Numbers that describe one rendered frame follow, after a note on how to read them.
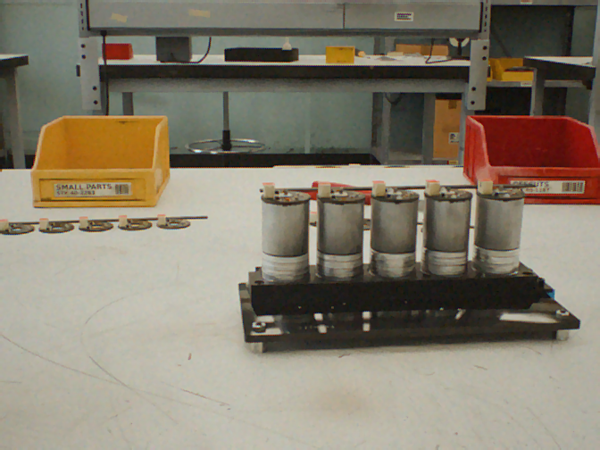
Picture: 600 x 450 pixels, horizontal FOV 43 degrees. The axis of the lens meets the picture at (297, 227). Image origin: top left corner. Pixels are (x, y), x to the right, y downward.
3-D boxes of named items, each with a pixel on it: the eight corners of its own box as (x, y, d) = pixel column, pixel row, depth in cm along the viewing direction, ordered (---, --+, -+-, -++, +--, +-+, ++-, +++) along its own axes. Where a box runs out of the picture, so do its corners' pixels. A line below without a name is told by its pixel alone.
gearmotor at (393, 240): (420, 294, 39) (425, 196, 38) (373, 295, 39) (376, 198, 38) (408, 279, 42) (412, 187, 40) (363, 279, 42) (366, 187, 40)
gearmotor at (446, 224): (472, 292, 40) (479, 195, 38) (426, 294, 40) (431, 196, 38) (457, 277, 42) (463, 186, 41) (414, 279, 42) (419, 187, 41)
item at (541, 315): (520, 291, 43) (522, 272, 43) (579, 343, 37) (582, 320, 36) (237, 301, 42) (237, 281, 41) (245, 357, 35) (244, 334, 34)
